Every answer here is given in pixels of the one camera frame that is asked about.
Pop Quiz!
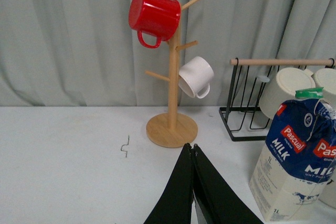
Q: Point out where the blue white milk carton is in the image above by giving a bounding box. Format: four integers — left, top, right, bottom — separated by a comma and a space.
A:
249, 88, 335, 221

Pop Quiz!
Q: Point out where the cream ribbed mug right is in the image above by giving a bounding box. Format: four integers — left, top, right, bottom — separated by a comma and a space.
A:
313, 68, 336, 110

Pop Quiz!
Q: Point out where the cream ribbed mug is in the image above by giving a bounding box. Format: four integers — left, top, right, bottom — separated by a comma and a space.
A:
259, 67, 316, 120
313, 68, 336, 110

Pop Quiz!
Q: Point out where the red enamel mug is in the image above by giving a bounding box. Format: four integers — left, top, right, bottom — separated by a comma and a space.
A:
128, 0, 181, 49

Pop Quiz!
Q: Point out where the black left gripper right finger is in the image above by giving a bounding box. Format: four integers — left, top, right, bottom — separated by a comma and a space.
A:
192, 144, 262, 223

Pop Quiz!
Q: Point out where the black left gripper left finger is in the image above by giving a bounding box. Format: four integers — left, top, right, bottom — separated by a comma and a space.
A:
145, 143, 194, 223

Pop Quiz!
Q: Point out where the white enamel mug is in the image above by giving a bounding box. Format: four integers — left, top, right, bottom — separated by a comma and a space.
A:
178, 56, 214, 99

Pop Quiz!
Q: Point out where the cream ribbed mug left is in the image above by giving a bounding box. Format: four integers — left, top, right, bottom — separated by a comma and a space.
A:
259, 67, 316, 120

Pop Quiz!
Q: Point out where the wooden mug tree stand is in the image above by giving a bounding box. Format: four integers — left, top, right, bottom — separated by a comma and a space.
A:
144, 0, 207, 148

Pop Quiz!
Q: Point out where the black wire cup rack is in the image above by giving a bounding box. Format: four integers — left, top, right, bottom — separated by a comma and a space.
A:
219, 58, 335, 142

